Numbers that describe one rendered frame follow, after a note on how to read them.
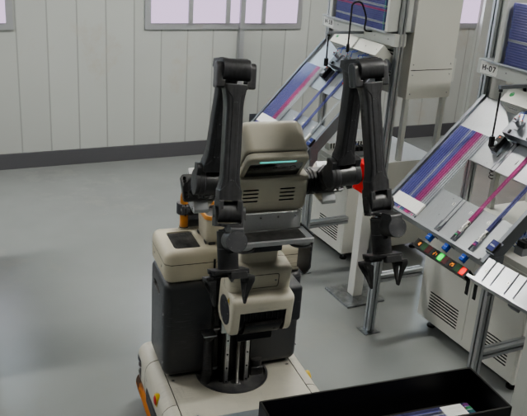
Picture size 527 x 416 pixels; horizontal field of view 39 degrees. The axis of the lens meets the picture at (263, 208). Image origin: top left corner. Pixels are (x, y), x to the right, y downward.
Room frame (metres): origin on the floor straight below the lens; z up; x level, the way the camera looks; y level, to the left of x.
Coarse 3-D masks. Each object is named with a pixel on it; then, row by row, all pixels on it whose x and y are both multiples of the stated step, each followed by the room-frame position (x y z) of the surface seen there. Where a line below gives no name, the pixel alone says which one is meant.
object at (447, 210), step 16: (448, 192) 3.15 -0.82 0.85; (432, 208) 3.12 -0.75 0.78; (448, 208) 3.07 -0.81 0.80; (464, 208) 3.02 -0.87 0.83; (432, 224) 3.04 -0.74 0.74; (448, 224) 3.00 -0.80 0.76; (480, 224) 2.90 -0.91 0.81; (464, 240) 2.87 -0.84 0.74; (496, 240) 2.78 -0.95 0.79; (480, 256) 2.76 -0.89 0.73
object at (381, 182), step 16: (352, 64) 2.10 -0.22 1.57; (384, 64) 2.13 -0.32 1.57; (352, 80) 2.10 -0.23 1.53; (384, 80) 2.12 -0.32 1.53; (368, 96) 2.09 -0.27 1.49; (368, 112) 2.08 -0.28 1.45; (368, 128) 2.07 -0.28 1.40; (368, 144) 2.07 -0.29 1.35; (368, 160) 2.07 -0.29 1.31; (384, 160) 2.07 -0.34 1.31; (368, 176) 2.06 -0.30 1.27; (384, 176) 2.05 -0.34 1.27; (368, 192) 2.04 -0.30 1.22; (384, 192) 2.06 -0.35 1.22; (384, 208) 2.04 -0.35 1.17
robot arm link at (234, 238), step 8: (216, 208) 1.87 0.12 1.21; (216, 216) 1.86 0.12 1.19; (216, 224) 1.86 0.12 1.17; (224, 224) 1.84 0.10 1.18; (232, 224) 1.85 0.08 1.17; (240, 224) 1.88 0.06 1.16; (224, 232) 1.83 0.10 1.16; (232, 232) 1.79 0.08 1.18; (240, 232) 1.79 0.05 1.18; (224, 240) 1.79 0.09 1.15; (232, 240) 1.78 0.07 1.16; (240, 240) 1.79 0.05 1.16; (232, 248) 1.77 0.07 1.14; (240, 248) 1.78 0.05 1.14
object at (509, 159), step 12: (480, 108) 3.51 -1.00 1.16; (492, 108) 3.46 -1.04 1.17; (504, 108) 3.41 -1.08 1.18; (468, 120) 3.48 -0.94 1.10; (480, 120) 3.44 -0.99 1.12; (492, 120) 3.39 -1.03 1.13; (504, 120) 3.35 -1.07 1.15; (480, 132) 3.37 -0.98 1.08; (480, 156) 3.24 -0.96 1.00; (492, 156) 3.19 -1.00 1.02; (504, 156) 3.15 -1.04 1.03; (516, 156) 3.11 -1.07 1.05; (492, 168) 3.13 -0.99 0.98; (504, 168) 3.09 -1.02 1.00; (516, 180) 3.00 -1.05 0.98
